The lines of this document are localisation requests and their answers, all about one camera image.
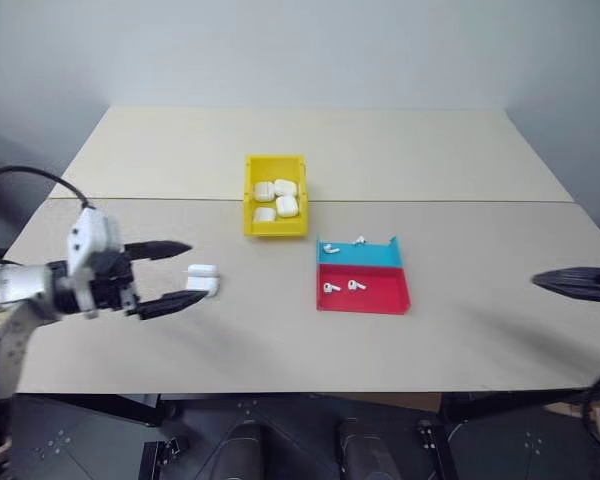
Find dark rounded shape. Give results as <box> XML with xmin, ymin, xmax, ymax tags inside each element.
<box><xmin>213</xmin><ymin>419</ymin><xmax>267</xmax><ymax>480</ymax></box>
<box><xmin>335</xmin><ymin>418</ymin><xmax>397</xmax><ymax>480</ymax></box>

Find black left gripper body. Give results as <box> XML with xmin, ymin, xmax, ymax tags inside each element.
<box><xmin>89</xmin><ymin>248</ymin><xmax>144</xmax><ymax>320</ymax></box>

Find black strut with screws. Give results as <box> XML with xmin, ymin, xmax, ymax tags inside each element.
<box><xmin>416</xmin><ymin>419</ymin><xmax>449</xmax><ymax>480</ymax></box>

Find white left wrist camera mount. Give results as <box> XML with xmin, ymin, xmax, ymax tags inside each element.
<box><xmin>65</xmin><ymin>207</ymin><xmax>124</xmax><ymax>321</ymax></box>

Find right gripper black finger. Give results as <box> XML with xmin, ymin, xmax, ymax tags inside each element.
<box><xmin>535</xmin><ymin>282</ymin><xmax>600</xmax><ymax>304</ymax></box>
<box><xmin>530</xmin><ymin>267</ymin><xmax>600</xmax><ymax>287</ymax></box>

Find red tray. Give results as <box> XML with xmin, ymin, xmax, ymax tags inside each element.
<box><xmin>314</xmin><ymin>263</ymin><xmax>413</xmax><ymax>315</ymax></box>

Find yellow plastic bin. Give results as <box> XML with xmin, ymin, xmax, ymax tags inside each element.
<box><xmin>243</xmin><ymin>153</ymin><xmax>311</xmax><ymax>239</ymax></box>

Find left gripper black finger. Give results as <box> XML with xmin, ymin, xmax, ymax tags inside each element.
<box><xmin>123</xmin><ymin>239</ymin><xmax>194</xmax><ymax>263</ymax></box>
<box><xmin>137</xmin><ymin>289</ymin><xmax>209</xmax><ymax>322</ymax></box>

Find blue tray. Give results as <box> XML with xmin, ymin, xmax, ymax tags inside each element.
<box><xmin>315</xmin><ymin>233</ymin><xmax>405</xmax><ymax>270</ymax></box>

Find black dotted base panel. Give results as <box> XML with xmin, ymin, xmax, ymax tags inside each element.
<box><xmin>444</xmin><ymin>399</ymin><xmax>600</xmax><ymax>480</ymax></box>
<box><xmin>9</xmin><ymin>393</ymin><xmax>162</xmax><ymax>480</ymax></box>

